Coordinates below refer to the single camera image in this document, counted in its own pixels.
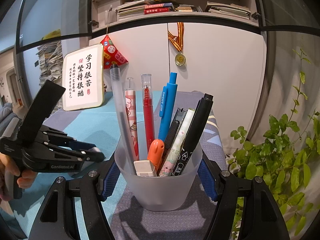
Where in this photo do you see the stack of books left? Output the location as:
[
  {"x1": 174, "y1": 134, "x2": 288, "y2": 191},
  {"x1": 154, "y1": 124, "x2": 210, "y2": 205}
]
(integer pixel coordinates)
[{"x1": 116, "y1": 0, "x2": 150, "y2": 21}]

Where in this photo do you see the red gel pen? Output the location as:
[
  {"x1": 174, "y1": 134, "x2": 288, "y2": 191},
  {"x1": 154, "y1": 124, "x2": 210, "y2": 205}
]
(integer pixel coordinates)
[{"x1": 141, "y1": 74, "x2": 155, "y2": 151}]

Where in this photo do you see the green leafy plant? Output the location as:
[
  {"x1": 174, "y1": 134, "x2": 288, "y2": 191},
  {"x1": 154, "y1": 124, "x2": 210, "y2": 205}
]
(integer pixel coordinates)
[{"x1": 226, "y1": 48, "x2": 320, "y2": 237}]

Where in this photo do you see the white calligraphy sign board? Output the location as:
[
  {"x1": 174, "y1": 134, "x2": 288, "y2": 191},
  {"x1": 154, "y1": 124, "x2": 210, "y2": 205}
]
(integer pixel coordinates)
[{"x1": 62, "y1": 44, "x2": 104, "y2": 111}]

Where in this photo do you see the black clip pen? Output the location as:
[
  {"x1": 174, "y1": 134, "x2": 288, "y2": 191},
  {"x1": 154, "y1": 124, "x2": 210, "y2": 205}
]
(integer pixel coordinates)
[{"x1": 162, "y1": 107, "x2": 187, "y2": 160}]

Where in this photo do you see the stack of books right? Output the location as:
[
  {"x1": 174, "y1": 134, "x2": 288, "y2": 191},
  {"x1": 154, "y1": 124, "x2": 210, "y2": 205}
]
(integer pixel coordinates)
[{"x1": 205, "y1": 2, "x2": 251, "y2": 20}]

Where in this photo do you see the red book on shelf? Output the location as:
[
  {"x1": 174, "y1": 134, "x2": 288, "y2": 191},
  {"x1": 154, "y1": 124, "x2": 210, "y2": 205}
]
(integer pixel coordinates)
[{"x1": 144, "y1": 7, "x2": 172, "y2": 15}]

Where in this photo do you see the white cartoon highlighter pen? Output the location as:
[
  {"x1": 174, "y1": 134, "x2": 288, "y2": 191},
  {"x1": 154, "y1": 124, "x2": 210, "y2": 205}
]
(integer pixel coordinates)
[{"x1": 159, "y1": 108, "x2": 195, "y2": 177}]

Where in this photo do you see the red pyramid hanging ornament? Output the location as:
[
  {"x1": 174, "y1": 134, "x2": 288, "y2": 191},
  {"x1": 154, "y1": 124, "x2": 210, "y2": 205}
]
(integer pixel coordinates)
[{"x1": 100, "y1": 35, "x2": 128, "y2": 69}]

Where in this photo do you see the frosted translucent plastic cup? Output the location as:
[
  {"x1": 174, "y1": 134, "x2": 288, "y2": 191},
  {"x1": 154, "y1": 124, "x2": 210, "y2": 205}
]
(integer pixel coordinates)
[{"x1": 114, "y1": 140, "x2": 202, "y2": 211}]

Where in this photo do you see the orange correction tape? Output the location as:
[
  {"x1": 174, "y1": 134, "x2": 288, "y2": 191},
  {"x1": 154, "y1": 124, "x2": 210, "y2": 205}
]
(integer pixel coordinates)
[{"x1": 147, "y1": 139, "x2": 164, "y2": 171}]

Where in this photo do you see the gold medal striped ribbon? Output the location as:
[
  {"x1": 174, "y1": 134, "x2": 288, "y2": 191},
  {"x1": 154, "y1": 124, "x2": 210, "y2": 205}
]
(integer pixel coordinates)
[{"x1": 168, "y1": 22, "x2": 186, "y2": 67}]

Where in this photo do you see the blue retractable pen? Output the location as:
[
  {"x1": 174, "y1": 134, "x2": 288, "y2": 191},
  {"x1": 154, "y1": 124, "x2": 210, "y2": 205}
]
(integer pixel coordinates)
[{"x1": 158, "y1": 72, "x2": 177, "y2": 141}]

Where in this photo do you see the stack of papers pile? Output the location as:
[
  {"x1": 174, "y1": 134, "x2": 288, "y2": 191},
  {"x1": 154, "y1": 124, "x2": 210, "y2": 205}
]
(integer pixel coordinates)
[{"x1": 36, "y1": 39, "x2": 65, "y2": 113}]

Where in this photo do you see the stack of books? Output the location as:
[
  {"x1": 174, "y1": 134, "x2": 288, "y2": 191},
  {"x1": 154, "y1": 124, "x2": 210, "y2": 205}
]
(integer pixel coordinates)
[
  {"x1": 205, "y1": 2, "x2": 251, "y2": 20},
  {"x1": 116, "y1": 0, "x2": 150, "y2": 21}
]

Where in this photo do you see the person's left hand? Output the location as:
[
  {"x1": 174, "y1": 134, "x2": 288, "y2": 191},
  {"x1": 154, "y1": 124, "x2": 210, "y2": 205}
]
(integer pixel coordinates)
[{"x1": 1, "y1": 153, "x2": 37, "y2": 202}]

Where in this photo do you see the pink patterned pen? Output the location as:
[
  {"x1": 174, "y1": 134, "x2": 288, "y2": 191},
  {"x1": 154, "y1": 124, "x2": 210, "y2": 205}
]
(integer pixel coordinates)
[{"x1": 125, "y1": 77, "x2": 139, "y2": 161}]

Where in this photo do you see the black marker pen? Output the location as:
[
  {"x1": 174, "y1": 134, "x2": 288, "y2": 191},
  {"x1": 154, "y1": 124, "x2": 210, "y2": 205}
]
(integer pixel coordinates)
[{"x1": 171, "y1": 93, "x2": 214, "y2": 176}]

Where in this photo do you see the white eraser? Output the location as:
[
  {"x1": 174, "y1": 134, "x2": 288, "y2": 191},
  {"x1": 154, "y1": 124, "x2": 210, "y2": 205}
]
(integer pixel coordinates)
[{"x1": 133, "y1": 160, "x2": 157, "y2": 177}]

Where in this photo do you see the blue grey patterned desk mat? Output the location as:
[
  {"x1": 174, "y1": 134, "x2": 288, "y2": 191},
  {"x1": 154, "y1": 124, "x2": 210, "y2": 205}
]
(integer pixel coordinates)
[{"x1": 1, "y1": 92, "x2": 215, "y2": 239}]

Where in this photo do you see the frosted clear gel pen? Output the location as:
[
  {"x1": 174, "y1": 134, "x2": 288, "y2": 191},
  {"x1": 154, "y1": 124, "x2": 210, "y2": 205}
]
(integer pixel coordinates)
[{"x1": 110, "y1": 64, "x2": 136, "y2": 175}]

